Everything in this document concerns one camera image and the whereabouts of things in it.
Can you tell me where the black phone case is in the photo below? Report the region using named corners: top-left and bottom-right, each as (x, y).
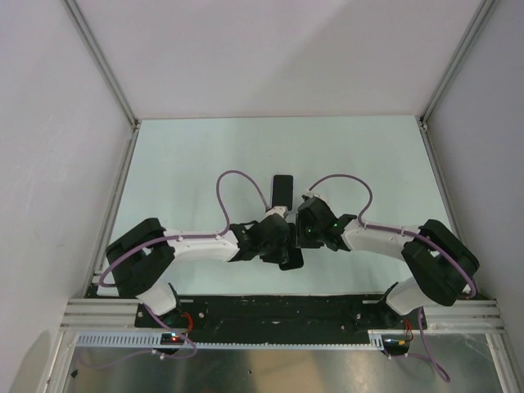
top-left (278, 249), bottom-right (305, 272)

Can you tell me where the left controller board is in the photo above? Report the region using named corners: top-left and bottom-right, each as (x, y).
top-left (160, 332), bottom-right (184, 346)

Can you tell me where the right aluminium frame post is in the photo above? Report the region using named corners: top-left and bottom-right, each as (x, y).
top-left (419, 0), bottom-right (499, 132)

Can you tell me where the left aluminium frame post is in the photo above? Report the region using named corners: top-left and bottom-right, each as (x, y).
top-left (61, 0), bottom-right (140, 128)

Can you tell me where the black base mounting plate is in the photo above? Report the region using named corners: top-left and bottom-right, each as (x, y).
top-left (162, 295), bottom-right (427, 345)

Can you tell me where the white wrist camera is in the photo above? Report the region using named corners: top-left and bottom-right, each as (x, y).
top-left (301, 189), bottom-right (327, 202)
top-left (264, 206), bottom-right (288, 219)

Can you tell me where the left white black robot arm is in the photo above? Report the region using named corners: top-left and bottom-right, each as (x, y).
top-left (99, 213), bottom-right (294, 327)

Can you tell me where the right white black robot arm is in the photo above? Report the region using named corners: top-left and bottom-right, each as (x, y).
top-left (296, 193), bottom-right (480, 328)

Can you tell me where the aluminium frame post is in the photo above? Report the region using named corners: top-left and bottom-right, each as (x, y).
top-left (419, 0), bottom-right (499, 132)
top-left (61, 0), bottom-right (140, 128)

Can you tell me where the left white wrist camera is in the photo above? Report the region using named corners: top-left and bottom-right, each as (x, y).
top-left (264, 206), bottom-right (288, 219)

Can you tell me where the right controller board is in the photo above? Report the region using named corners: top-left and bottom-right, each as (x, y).
top-left (382, 337), bottom-right (411, 357)

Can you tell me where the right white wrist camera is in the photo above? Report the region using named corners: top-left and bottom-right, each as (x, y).
top-left (301, 189), bottom-right (327, 202)

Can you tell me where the grey slotted cable duct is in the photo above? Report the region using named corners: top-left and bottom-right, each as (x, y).
top-left (76, 332), bottom-right (384, 350)

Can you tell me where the controller board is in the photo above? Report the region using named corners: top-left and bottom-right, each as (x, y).
top-left (382, 337), bottom-right (411, 357)
top-left (160, 332), bottom-right (184, 346)

